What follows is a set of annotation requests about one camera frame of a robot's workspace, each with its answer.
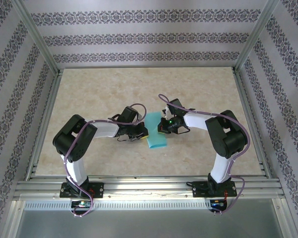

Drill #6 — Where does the wide aluminium base rail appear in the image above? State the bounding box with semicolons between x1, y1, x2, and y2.
13;175;285;199

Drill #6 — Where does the grey metal panel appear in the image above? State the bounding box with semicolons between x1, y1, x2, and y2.
14;210;284;238

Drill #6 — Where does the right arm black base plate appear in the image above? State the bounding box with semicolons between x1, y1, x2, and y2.
192;180;238;198

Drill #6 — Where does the aluminium corner post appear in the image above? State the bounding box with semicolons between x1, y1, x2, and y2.
232;0;283;73
11;0;63;75

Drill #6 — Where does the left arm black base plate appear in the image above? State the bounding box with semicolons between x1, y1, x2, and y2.
60;182;104;199

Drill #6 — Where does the small controller board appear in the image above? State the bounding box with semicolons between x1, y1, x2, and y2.
210;199;228;208
71;200;92;208

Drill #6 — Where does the light blue paper sheet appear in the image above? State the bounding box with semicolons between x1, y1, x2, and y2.
144;111;168;150

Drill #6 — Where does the aluminium side rail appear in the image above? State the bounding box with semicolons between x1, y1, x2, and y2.
26;69;64;179
232;69;273;179

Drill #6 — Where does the slotted grey cable duct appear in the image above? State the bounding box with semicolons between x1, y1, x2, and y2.
23;200;212;211

